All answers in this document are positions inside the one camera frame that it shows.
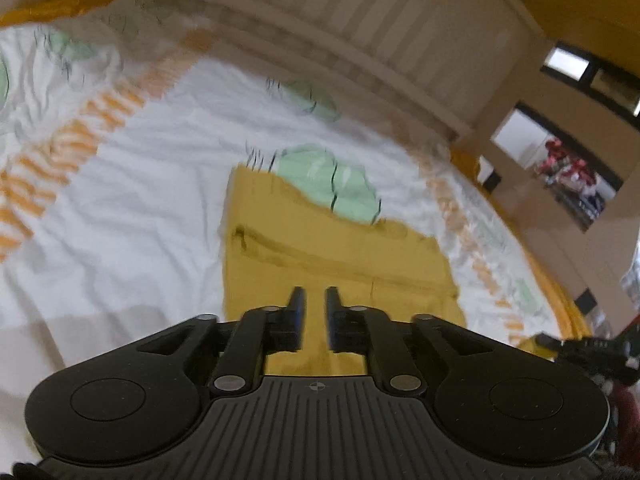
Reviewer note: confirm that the heap of red objects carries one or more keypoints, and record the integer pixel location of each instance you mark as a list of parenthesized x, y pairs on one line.
[(572, 175)]

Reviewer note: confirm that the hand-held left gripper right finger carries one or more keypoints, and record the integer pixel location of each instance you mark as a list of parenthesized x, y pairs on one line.
[(331, 317)]

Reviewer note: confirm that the mustard yellow knit sweater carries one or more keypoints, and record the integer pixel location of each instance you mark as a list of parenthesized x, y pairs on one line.
[(350, 255)]

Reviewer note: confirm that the white leaf-printed blanket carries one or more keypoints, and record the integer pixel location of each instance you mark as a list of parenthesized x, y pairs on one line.
[(165, 175)]

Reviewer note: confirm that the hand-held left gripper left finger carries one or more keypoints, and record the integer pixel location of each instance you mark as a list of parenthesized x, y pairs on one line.
[(298, 317)]

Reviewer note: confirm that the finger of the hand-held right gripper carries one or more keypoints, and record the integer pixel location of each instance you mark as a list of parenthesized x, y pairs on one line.
[(550, 344)]

